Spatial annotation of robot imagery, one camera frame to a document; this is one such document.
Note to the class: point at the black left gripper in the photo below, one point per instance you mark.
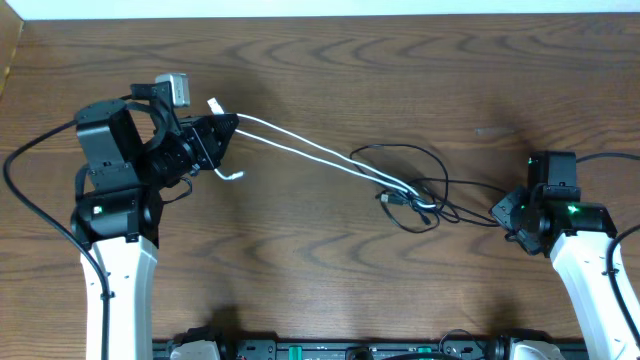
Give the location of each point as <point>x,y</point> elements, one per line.
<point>208,147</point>

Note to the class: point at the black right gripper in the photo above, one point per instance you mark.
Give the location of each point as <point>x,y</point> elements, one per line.
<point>501,210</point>

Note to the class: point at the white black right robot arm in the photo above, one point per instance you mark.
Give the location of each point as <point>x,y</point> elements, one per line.
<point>583,247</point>

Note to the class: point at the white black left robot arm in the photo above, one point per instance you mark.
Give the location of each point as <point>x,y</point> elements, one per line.
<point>133,152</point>

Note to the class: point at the wooden side panel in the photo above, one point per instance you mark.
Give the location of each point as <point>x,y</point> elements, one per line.
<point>11,26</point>

